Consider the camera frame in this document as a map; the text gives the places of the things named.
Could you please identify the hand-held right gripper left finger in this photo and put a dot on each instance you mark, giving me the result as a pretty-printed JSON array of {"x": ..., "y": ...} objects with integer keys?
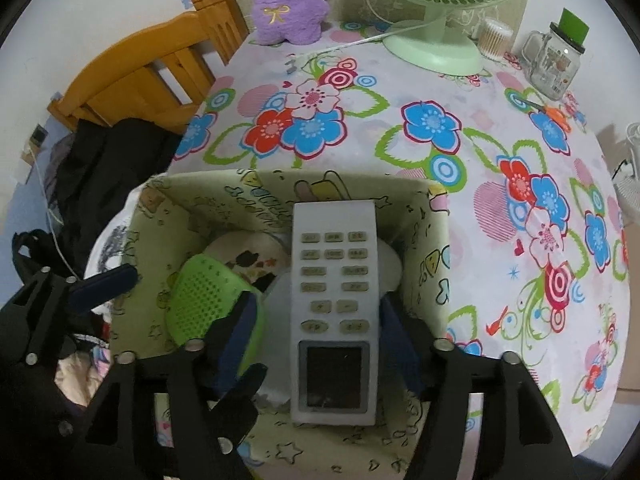
[{"x": 245, "y": 330}]

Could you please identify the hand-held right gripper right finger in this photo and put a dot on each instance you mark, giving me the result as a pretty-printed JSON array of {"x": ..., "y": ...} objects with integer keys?
[{"x": 400, "y": 345}]

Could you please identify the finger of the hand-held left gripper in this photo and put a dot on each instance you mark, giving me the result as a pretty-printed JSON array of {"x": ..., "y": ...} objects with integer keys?
[
  {"x": 237, "y": 405},
  {"x": 107, "y": 282}
]

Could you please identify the translucent plastic box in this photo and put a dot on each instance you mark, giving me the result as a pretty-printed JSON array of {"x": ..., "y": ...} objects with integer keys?
[{"x": 280, "y": 310}]

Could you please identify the green frog speaker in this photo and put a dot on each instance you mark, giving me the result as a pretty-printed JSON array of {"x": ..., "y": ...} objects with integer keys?
[{"x": 205, "y": 295}]

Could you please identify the white remote control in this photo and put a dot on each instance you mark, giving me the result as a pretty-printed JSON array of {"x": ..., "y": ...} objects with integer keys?
[{"x": 335, "y": 310}]

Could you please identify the round cream compact case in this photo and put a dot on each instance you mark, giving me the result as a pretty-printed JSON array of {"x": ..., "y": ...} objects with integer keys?
[{"x": 245, "y": 255}]

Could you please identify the white round puck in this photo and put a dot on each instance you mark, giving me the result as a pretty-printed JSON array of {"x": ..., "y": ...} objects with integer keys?
[{"x": 392, "y": 262}]

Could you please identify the yellow printed storage box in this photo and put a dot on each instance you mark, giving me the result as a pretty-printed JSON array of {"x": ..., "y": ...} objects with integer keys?
[{"x": 210, "y": 205}]

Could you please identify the white printed cloth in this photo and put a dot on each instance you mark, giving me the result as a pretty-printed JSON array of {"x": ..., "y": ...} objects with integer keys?
[{"x": 112, "y": 245}]

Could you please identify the pink printed cloth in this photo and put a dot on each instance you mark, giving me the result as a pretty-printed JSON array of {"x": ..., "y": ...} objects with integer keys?
[{"x": 80, "y": 375}]

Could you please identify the black jacket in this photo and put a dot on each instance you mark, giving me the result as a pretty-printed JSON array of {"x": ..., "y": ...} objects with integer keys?
[{"x": 110, "y": 170}]

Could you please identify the wooden chair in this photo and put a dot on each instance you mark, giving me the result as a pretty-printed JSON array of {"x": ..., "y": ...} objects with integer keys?
[{"x": 145, "y": 75}]

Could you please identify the floral tablecloth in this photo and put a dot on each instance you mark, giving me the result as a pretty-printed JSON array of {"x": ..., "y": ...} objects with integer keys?
[{"x": 400, "y": 125}]

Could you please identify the white floor fan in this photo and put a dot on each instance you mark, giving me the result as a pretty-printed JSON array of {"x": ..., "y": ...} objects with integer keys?
[{"x": 630, "y": 160}]

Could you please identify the glass jar mug green lid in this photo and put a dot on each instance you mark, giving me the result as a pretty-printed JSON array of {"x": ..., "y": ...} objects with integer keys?
[{"x": 552, "y": 65}]

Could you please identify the cotton swab container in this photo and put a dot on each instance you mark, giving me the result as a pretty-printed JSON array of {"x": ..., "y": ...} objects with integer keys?
[{"x": 495, "y": 37}]

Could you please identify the purple plush toy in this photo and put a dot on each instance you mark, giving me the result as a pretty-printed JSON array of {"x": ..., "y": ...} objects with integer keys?
[{"x": 290, "y": 5}]

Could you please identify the green desk fan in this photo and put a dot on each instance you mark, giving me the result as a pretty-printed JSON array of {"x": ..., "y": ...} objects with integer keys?
[{"x": 440, "y": 10}]

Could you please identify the wall outlet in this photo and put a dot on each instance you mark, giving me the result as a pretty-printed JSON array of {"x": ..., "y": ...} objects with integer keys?
[{"x": 37, "y": 135}]

